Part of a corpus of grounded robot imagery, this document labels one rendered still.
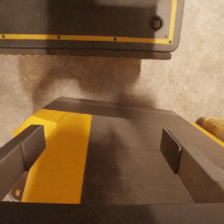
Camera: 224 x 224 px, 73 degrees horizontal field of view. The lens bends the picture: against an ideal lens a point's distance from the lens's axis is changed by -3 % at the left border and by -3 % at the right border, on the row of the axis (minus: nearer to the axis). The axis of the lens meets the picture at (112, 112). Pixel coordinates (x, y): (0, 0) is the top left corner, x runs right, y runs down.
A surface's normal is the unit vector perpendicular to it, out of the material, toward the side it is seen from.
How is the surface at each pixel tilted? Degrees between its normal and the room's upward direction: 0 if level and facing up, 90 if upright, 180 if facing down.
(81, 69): 0
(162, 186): 90
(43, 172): 90
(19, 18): 0
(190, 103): 0
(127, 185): 90
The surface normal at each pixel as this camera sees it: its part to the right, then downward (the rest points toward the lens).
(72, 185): 0.14, -0.95
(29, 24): 0.02, 0.29
